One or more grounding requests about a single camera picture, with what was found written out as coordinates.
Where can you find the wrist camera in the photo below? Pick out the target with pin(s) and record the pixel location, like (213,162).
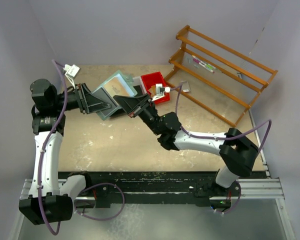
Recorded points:
(160,91)
(71,71)

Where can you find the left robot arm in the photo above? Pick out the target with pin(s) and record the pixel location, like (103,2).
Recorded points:
(48,200)

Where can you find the orange cards in red bin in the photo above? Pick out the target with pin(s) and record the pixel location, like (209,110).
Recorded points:
(152,91)

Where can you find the red bin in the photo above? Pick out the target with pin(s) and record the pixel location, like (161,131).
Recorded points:
(152,79)

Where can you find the white bin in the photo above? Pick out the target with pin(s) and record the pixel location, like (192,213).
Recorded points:
(137,81)

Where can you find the pink marker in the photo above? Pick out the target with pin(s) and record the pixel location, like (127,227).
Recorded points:
(204,65)

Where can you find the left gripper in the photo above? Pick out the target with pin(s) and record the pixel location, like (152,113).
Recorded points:
(88,102)

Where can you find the orange card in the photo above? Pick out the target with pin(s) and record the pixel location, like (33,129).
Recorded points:
(117,86)

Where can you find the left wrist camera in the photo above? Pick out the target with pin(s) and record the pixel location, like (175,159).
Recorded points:
(71,71)

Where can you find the green card holder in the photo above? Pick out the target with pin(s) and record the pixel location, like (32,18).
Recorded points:
(127,79)

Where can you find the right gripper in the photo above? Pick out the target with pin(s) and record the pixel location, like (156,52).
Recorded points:
(132,104)

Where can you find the green marker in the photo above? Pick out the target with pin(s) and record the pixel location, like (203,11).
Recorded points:
(203,63)

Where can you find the wooden rack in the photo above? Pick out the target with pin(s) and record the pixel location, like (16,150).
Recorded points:
(234,87)

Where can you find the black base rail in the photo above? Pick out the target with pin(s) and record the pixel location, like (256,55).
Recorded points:
(157,188)

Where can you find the aluminium frame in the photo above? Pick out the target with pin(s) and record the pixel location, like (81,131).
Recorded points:
(257,214)

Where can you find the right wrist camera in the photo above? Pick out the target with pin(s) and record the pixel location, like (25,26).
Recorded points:
(160,91)

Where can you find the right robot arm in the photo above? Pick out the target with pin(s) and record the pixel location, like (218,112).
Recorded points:
(236,150)

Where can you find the black card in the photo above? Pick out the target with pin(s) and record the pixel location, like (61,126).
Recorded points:
(103,95)

